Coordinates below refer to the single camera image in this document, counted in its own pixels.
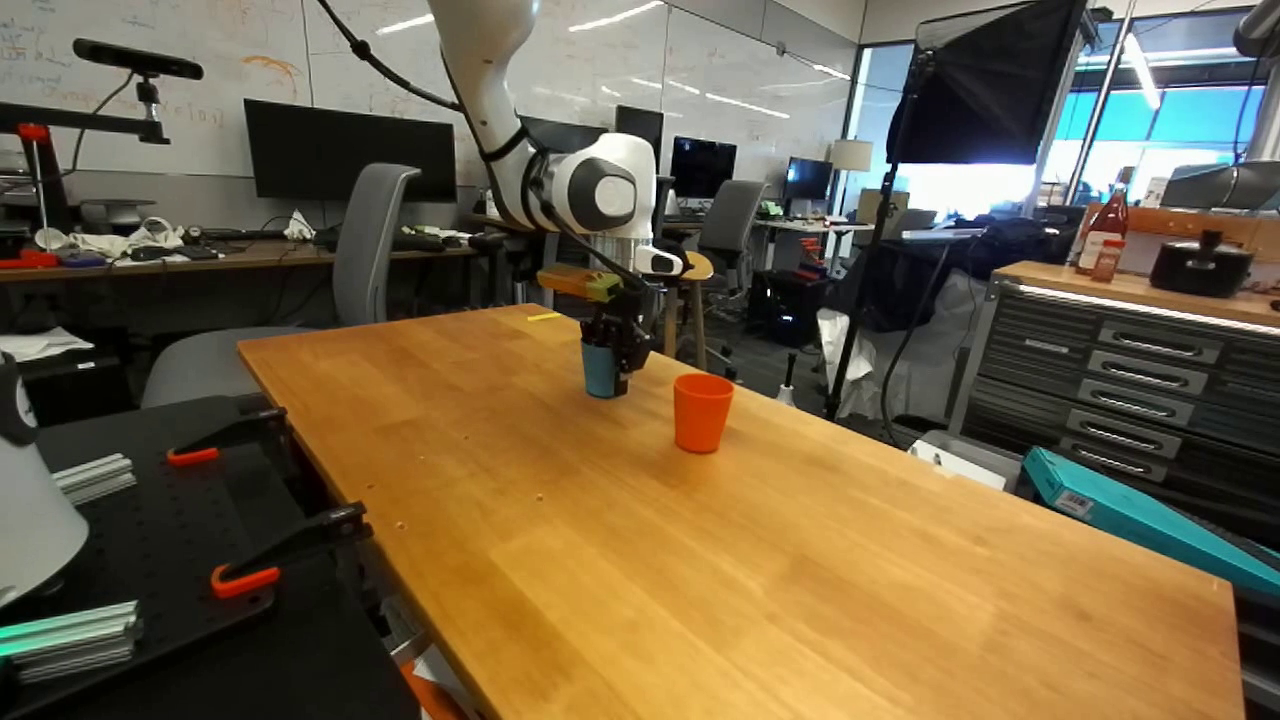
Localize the grey plastic box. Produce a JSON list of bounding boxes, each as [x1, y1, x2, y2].
[[906, 430, 1029, 496]]

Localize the black camera bar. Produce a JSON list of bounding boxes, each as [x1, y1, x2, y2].
[[69, 31, 207, 85]]

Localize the grey drawer tool cabinet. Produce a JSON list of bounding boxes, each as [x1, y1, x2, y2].
[[943, 255, 1280, 545]]

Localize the black photo softbox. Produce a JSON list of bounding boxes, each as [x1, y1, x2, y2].
[[885, 0, 1091, 170]]

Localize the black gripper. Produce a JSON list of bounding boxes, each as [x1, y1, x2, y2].
[[581, 272, 668, 402]]

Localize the red bottle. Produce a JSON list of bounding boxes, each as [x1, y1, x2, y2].
[[1071, 183, 1131, 285]]

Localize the black clamp orange handle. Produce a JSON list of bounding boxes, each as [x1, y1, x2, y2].
[[165, 405, 291, 473], [204, 502, 373, 604]]

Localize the black light stand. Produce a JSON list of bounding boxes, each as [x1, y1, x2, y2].
[[820, 156, 900, 426]]

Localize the blue plastic cup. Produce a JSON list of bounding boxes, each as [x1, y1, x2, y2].
[[581, 342, 629, 405]]

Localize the orange plastic cup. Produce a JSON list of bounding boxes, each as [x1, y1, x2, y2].
[[668, 367, 738, 459]]

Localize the aluminium extrusion bars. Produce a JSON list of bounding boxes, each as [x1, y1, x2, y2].
[[0, 596, 144, 688]]

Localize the black computer monitor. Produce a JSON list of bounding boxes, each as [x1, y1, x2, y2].
[[239, 96, 460, 209]]

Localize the teal case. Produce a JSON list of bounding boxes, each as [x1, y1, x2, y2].
[[1021, 445, 1280, 610]]

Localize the grey office chair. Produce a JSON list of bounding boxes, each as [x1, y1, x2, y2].
[[135, 162, 423, 413]]

